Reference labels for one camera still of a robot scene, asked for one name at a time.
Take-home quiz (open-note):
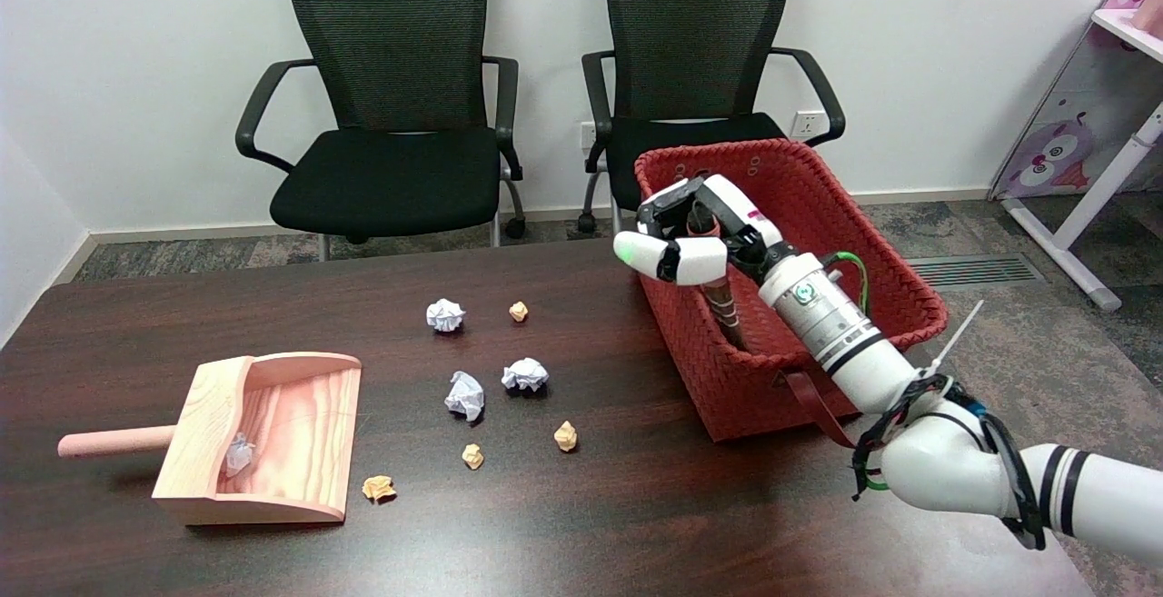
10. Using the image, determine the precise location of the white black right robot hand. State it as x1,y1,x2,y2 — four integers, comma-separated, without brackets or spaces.
613,174,787,287

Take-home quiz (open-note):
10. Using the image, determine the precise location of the broom with pink handle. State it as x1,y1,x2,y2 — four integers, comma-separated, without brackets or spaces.
686,200,751,353

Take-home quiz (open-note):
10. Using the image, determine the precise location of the red woven basket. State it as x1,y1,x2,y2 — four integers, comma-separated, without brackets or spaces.
634,138,949,448

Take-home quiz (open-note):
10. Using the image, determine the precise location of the black mesh office chair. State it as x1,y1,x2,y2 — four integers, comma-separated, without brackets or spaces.
581,0,846,237
235,0,528,262

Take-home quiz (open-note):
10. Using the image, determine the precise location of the white zip tie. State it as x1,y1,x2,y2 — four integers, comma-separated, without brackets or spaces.
931,300,985,376

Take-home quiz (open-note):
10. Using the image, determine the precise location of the floor vent grille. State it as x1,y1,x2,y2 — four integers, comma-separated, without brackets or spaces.
907,254,1046,289

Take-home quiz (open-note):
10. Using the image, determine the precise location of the pink white children's desk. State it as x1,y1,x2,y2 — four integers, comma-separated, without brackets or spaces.
989,0,1163,312

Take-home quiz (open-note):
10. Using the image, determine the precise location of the wooden dustpan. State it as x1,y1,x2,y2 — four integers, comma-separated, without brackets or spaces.
57,352,363,526

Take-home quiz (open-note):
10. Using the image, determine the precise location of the green robot cable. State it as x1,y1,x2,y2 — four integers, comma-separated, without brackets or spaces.
822,252,870,317

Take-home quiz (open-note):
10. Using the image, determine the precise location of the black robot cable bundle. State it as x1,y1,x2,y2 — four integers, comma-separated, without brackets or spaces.
850,374,1048,551

